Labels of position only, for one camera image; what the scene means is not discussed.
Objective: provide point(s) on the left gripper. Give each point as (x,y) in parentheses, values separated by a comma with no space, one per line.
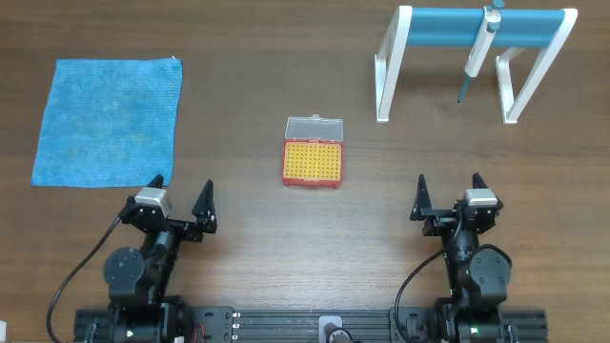
(183,228)

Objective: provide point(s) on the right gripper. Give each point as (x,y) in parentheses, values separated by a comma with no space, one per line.
(469,219)

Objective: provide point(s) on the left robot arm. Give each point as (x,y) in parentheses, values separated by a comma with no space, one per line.
(124,269)

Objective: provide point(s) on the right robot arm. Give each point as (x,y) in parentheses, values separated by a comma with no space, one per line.
(491,271)

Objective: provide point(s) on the blue cloth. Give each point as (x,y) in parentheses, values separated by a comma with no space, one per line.
(105,124)

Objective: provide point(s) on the red and yellow tip box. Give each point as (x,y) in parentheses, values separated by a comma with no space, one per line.
(312,162)

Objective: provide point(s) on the white and blue stand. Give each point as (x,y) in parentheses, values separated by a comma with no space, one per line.
(438,26)

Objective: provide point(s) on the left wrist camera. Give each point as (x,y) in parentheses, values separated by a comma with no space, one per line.
(152,197)

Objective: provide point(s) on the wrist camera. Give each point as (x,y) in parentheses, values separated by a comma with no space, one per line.
(152,197)
(480,196)

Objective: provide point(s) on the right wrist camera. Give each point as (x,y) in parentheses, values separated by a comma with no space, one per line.
(480,196)

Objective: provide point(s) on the mounting rail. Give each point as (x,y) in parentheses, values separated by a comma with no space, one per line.
(286,324)

